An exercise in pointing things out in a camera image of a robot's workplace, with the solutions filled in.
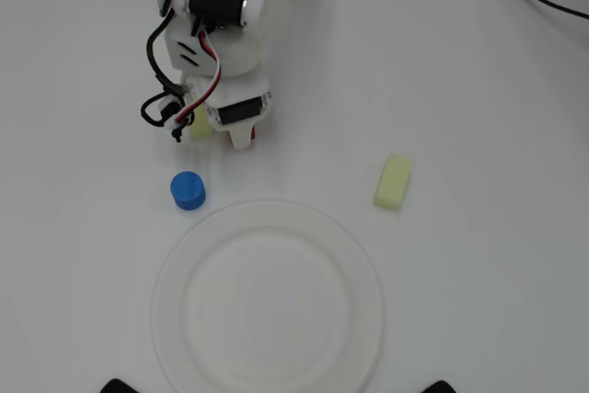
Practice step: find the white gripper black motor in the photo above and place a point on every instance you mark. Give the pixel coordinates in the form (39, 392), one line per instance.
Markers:
(239, 114)

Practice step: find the red block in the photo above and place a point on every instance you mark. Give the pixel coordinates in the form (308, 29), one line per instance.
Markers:
(253, 134)

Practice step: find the pale yellow foam block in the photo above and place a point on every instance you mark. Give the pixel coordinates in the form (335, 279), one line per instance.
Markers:
(201, 125)
(392, 182)

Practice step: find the blue cylinder block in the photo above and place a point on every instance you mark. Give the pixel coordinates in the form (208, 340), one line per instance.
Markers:
(187, 189)

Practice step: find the white round plate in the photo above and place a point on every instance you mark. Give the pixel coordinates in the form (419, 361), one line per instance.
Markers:
(267, 301)

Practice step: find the black rounded foot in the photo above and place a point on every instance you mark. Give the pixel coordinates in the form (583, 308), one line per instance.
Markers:
(442, 387)
(117, 387)

